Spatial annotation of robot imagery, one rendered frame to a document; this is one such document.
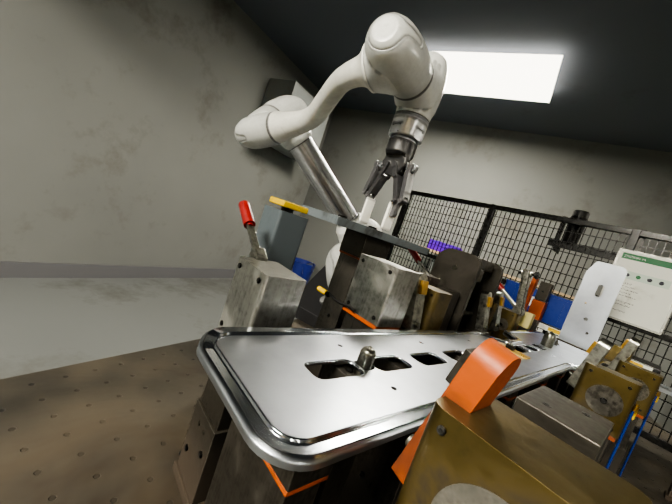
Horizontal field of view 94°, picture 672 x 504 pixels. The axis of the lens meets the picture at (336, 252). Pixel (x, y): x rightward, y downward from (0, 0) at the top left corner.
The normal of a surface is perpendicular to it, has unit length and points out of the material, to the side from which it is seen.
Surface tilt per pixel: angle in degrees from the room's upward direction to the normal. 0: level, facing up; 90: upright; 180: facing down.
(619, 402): 90
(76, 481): 0
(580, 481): 0
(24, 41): 90
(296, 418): 0
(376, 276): 90
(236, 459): 90
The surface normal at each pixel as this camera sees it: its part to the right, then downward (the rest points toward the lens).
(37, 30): 0.83, 0.33
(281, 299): 0.62, 0.29
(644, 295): -0.71, -0.18
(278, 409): 0.32, -0.94
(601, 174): -0.47, -0.07
